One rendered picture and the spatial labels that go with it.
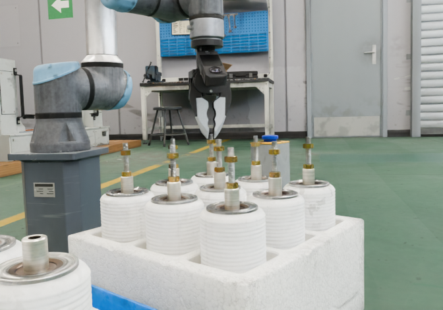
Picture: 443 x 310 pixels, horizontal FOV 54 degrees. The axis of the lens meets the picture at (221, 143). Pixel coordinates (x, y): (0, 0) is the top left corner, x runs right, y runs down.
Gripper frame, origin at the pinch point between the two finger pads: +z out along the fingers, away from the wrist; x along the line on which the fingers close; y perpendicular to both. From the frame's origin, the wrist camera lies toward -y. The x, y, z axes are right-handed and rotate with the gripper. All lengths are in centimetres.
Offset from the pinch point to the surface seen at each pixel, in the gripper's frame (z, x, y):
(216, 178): 7.4, 2.9, -16.8
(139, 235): 16.1, 17.0, -18.4
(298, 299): 22.8, -4.7, -35.5
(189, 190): 10.3, 6.9, -10.9
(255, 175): 8.5, -6.7, -9.8
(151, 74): -49, -24, 446
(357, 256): 22.8, -22.5, -21.7
